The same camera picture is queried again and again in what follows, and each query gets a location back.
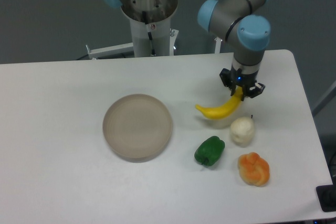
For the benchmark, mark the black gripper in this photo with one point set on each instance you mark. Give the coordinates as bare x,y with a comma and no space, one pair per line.
233,78

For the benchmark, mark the yellow toy banana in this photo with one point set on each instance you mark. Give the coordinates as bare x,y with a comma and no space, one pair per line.
225,110

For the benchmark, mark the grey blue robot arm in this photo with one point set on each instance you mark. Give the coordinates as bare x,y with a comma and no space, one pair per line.
233,21

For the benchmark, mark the white toy garlic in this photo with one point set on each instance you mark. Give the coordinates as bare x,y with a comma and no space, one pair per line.
242,131

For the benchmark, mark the green toy bell pepper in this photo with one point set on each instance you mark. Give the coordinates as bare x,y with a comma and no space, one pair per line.
210,151

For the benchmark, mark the orange toy bread knot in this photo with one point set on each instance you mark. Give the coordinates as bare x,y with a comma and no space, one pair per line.
253,169

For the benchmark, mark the grey diagonal table leg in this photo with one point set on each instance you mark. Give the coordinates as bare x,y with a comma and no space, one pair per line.
326,97

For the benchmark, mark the beige round plate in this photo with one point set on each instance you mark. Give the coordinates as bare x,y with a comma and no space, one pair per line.
137,127

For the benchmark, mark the black box at table edge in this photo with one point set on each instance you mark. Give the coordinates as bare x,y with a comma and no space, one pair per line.
326,197

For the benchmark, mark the white metal upright bracket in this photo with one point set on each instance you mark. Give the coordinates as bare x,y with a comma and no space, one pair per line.
218,44

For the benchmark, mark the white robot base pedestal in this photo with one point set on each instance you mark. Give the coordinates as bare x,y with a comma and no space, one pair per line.
150,24

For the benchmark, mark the white metal frame bar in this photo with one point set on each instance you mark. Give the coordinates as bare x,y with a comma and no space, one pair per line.
112,52

